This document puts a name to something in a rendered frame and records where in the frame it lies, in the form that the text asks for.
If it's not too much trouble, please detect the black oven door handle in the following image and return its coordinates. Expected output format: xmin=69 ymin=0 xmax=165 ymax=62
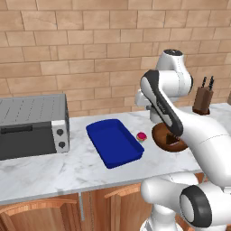
xmin=0 ymin=125 xmax=33 ymax=134

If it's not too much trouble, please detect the dark toaster oven door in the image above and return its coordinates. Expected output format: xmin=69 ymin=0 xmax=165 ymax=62
xmin=0 ymin=121 xmax=58 ymax=162

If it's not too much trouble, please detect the grey cupboard handle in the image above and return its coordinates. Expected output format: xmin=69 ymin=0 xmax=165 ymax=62
xmin=78 ymin=192 xmax=84 ymax=223

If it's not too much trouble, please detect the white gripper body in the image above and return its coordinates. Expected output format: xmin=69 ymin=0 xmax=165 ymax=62
xmin=148 ymin=104 xmax=166 ymax=125

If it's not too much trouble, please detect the wooden cupboard door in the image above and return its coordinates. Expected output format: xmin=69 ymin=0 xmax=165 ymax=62
xmin=81 ymin=182 xmax=155 ymax=231
xmin=0 ymin=193 xmax=82 ymax=231
xmin=194 ymin=172 xmax=209 ymax=185

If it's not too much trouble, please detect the blue tray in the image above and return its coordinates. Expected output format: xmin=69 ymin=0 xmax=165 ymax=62
xmin=85 ymin=118 xmax=145 ymax=170

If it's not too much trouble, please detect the brown knife block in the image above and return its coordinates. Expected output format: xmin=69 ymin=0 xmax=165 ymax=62
xmin=191 ymin=87 xmax=215 ymax=116

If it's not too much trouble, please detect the brown cake slice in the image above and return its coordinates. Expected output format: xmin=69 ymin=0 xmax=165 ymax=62
xmin=165 ymin=134 xmax=181 ymax=147

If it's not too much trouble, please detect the grey toaster oven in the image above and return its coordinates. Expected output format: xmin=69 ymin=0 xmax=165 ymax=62
xmin=0 ymin=93 xmax=71 ymax=162

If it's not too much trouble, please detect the pink cupcake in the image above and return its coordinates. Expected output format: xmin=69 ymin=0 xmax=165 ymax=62
xmin=135 ymin=131 xmax=148 ymax=143

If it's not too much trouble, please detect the brown bowl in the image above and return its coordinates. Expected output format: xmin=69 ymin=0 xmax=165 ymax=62
xmin=151 ymin=122 xmax=189 ymax=153

